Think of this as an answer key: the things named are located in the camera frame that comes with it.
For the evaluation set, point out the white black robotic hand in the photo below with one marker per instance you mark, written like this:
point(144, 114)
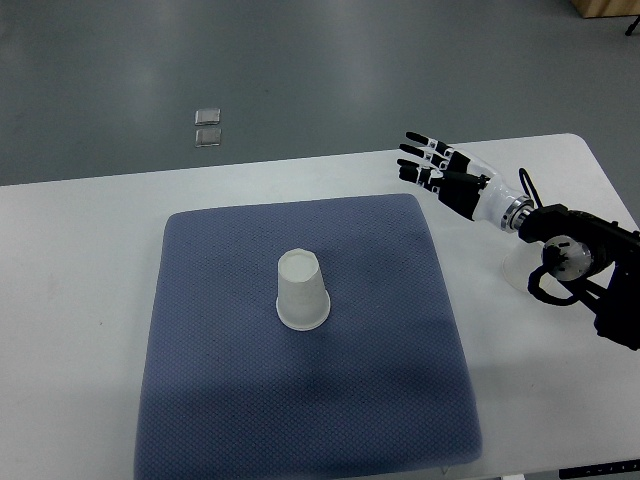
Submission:
point(464, 183)

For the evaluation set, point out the white paper cup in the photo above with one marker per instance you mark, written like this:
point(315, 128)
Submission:
point(520, 262)
point(302, 302)

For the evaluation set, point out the white paper cup on mat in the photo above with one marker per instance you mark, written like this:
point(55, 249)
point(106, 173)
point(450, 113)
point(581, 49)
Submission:
point(302, 302)

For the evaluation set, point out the wooden furniture corner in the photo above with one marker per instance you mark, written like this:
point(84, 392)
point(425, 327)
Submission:
point(590, 9)

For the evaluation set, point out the blue textured cushion mat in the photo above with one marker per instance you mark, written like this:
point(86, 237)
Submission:
point(230, 392)

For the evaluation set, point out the black stand leg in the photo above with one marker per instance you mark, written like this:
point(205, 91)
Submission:
point(630, 30)

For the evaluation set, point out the upper metal floor plate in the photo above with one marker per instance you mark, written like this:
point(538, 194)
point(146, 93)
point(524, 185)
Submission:
point(207, 116)

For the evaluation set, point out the black table control panel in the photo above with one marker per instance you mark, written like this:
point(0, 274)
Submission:
point(614, 468)

